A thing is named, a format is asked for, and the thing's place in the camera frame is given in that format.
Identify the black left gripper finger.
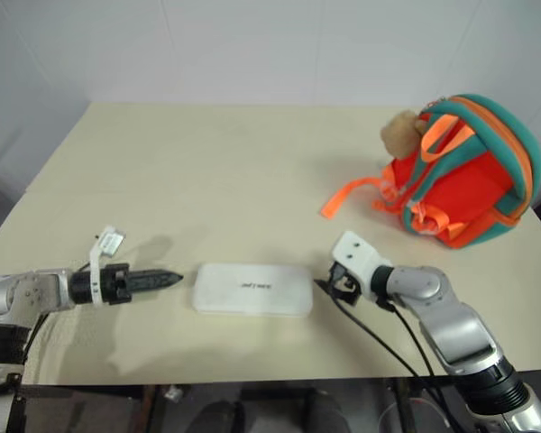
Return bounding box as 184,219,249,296
129,280,182,292
129,268,185,282

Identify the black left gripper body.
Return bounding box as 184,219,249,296
99,263,133,307

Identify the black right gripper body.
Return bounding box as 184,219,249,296
326,263,364,308

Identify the white flat plastic box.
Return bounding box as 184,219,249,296
190,262,315,318

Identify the orange and teal backpack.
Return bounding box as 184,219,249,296
319,93,541,251

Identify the beige plush toy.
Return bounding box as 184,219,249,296
379,108,428,161

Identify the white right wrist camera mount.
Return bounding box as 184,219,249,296
332,231,394,299

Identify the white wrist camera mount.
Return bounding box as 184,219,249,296
332,231,394,299
87,225,128,309

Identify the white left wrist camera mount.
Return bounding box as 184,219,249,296
87,225,128,309

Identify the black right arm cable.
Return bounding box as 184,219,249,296
330,291,461,433

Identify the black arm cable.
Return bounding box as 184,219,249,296
330,291,461,433
22,311,50,364

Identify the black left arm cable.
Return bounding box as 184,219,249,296
22,311,50,364

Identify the black table frame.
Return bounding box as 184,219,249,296
8,378,438,433

